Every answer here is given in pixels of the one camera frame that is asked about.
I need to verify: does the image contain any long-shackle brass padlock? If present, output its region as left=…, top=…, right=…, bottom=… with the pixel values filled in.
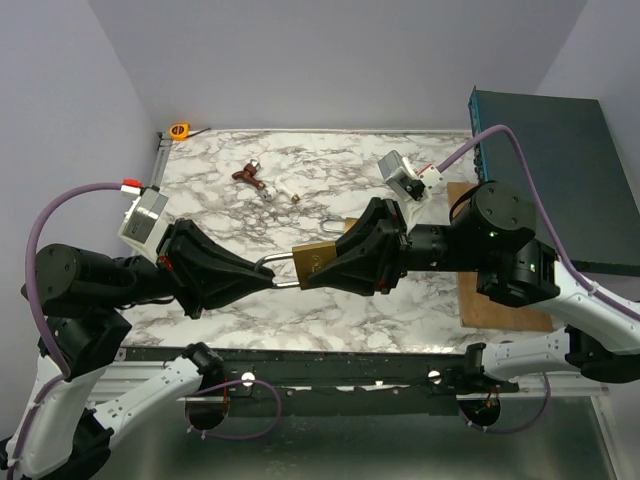
left=319, top=215, right=357, bottom=234

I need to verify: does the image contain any wooden board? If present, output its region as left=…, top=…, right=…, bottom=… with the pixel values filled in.
left=447, top=181, right=559, bottom=332

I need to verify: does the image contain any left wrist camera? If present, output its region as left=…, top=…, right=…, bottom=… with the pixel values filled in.
left=118, top=188, right=169, bottom=264

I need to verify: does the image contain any blue network switch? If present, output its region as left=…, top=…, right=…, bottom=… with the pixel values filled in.
left=468, top=89, right=639, bottom=277

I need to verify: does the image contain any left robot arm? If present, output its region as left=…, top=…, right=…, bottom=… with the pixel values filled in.
left=1, top=219, right=274, bottom=479

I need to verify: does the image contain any brown plastic tap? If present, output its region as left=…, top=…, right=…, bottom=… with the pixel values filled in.
left=231, top=159, right=265, bottom=190

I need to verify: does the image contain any small brass padlock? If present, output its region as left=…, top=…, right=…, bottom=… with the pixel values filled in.
left=254, top=241, right=337, bottom=290

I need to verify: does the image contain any white plastic tap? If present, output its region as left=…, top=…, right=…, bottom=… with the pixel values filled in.
left=258, top=176, right=301, bottom=204

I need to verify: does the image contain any black front rail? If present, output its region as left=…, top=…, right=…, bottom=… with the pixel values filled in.
left=119, top=347, right=521, bottom=419

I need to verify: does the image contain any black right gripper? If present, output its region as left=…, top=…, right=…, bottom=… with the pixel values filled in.
left=296, top=203, right=475, bottom=301

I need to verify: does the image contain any orange tape measure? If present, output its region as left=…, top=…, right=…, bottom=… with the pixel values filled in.
left=168, top=123, right=211, bottom=141

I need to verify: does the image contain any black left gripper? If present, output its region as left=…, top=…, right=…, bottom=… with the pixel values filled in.
left=108, top=215, right=284, bottom=315

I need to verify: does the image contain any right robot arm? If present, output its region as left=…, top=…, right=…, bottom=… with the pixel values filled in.
left=307, top=182, right=639, bottom=392

